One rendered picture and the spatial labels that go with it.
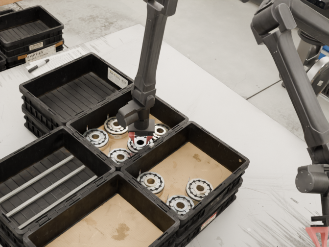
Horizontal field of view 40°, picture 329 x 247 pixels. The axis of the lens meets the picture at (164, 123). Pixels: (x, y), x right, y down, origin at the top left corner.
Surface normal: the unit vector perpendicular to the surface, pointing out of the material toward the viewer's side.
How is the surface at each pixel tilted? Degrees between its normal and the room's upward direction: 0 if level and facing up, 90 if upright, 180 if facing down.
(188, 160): 0
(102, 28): 0
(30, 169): 0
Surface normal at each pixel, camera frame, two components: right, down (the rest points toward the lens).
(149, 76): 0.64, 0.51
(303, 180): -0.86, -0.11
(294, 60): 0.47, -0.20
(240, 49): 0.12, -0.73
